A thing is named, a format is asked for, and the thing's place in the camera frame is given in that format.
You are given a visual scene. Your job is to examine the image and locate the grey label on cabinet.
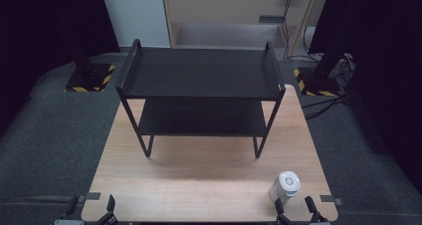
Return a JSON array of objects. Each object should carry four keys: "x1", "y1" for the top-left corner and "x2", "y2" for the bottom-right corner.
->
[{"x1": 258, "y1": 15, "x2": 286, "y2": 25}]

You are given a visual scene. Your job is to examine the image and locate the black cable on floor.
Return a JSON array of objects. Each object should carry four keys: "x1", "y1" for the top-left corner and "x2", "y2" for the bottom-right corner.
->
[{"x1": 300, "y1": 95, "x2": 350, "y2": 121}]

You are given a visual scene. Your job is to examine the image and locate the white lidded bottle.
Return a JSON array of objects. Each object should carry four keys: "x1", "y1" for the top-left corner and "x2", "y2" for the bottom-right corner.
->
[{"x1": 268, "y1": 170, "x2": 302, "y2": 206}]

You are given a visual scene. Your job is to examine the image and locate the black curtain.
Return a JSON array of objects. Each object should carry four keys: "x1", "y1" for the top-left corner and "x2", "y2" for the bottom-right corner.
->
[
  {"x1": 0, "y1": 0, "x2": 121, "y2": 136},
  {"x1": 309, "y1": 0, "x2": 422, "y2": 196}
]

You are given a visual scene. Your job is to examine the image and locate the black cable from socket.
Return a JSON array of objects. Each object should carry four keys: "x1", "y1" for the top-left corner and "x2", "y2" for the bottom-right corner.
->
[{"x1": 281, "y1": 0, "x2": 293, "y2": 59}]

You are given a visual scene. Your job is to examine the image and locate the black stand with striped base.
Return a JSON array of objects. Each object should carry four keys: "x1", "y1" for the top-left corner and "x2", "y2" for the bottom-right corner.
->
[
  {"x1": 64, "y1": 35, "x2": 116, "y2": 94},
  {"x1": 293, "y1": 49, "x2": 346, "y2": 98}
]

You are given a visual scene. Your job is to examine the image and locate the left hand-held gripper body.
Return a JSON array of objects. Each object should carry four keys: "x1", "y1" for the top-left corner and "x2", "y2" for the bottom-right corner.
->
[{"x1": 54, "y1": 218, "x2": 117, "y2": 225}]

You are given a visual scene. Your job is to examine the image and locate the tangled black cable bundle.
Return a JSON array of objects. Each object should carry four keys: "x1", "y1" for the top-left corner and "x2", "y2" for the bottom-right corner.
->
[{"x1": 332, "y1": 53, "x2": 356, "y2": 98}]

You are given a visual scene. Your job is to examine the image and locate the black two-tier metal shelf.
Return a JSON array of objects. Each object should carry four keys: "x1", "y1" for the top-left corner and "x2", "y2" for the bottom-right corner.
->
[{"x1": 114, "y1": 38, "x2": 287, "y2": 159}]

